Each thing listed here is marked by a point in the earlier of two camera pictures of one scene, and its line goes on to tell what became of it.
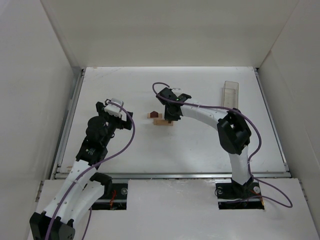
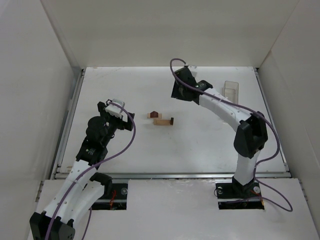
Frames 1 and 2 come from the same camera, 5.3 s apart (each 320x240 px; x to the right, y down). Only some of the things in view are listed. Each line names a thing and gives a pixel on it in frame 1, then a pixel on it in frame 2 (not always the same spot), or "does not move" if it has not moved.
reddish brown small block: x=154 y=114 does not move
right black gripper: x=171 y=114 to x=183 y=85
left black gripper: x=126 y=121 does not move
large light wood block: x=162 y=122 does not move
